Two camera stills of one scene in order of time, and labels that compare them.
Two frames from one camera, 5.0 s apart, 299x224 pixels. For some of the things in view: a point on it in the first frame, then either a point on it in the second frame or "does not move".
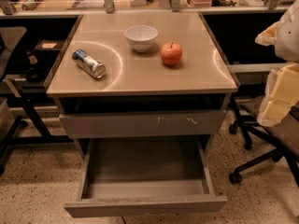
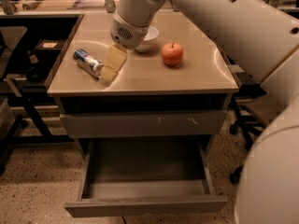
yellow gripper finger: [267, 37] → [125, 35]
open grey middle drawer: [145, 175] does not move
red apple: [171, 53] does not move
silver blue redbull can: [92, 66] does not move
